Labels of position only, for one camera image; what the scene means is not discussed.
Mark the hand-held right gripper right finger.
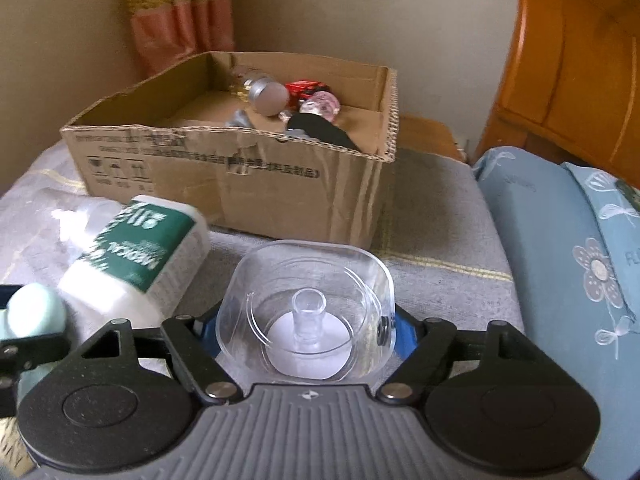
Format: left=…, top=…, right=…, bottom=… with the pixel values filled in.
left=375, top=310, right=549, bottom=406

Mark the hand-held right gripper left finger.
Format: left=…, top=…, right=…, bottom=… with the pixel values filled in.
left=80, top=312, right=242, bottom=407

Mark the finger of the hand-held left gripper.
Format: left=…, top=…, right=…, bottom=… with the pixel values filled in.
left=0, top=331, right=72, bottom=377

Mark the mint green earbud case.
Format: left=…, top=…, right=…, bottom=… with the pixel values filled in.
left=0, top=282, right=69, bottom=397

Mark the clear plastic container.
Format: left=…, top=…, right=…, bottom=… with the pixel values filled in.
left=215, top=240, right=397, bottom=383

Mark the brown cardboard box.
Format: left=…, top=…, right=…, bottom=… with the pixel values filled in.
left=59, top=51, right=400, bottom=252

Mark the black object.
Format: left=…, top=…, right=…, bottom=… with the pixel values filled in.
left=287, top=112, right=361, bottom=152

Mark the pink clear keychain toy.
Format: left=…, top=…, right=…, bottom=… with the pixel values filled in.
left=298, top=91, right=342, bottom=124

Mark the clear bottle of golden capsules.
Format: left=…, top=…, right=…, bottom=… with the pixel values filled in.
left=229, top=66, right=291, bottom=114

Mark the green label cotton swab box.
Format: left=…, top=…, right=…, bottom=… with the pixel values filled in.
left=57, top=194, right=211, bottom=327

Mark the clear plastic bottle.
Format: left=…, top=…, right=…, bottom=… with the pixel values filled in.
left=44, top=194, right=127, bottom=247

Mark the blue floral bedsheet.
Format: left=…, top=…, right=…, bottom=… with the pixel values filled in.
left=472, top=146, right=640, bottom=480

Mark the blue floral pillow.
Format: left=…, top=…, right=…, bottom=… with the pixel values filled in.
left=559, top=161, right=640, bottom=342

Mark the pink orange curtain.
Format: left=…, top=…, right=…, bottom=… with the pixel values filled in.
left=123, top=0, right=236, bottom=79

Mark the wooden bed headboard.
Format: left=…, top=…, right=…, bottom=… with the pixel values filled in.
left=472, top=0, right=640, bottom=182

